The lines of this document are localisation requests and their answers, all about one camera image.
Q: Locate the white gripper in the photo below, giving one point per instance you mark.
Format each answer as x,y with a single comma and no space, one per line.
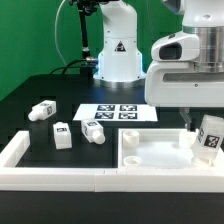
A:
176,84

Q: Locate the white square table top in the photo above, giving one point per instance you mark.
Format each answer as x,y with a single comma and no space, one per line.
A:
159,149

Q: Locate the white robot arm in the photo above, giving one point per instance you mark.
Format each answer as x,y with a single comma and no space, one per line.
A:
200,42

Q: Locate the white sheet with markers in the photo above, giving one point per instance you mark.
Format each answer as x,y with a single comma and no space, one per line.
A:
116,112

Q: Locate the white U-shaped fence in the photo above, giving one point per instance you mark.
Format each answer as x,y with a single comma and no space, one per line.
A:
99,179

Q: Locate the black camera stand pole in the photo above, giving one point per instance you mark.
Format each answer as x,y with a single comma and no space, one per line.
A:
85,8

